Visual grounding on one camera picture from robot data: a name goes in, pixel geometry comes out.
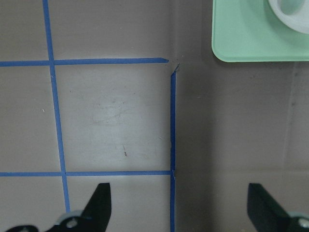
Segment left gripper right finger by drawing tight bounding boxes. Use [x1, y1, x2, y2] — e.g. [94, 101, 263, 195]
[247, 183, 309, 232]

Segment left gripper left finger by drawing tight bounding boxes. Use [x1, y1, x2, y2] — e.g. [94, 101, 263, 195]
[4, 182, 112, 232]

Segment white round plate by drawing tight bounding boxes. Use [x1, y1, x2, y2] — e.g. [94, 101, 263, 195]
[268, 0, 309, 34]

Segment light green tray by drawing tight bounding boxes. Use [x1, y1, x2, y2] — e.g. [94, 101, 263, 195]
[211, 0, 309, 62]

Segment green plastic spoon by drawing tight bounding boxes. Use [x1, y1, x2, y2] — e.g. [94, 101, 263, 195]
[280, 0, 305, 15]

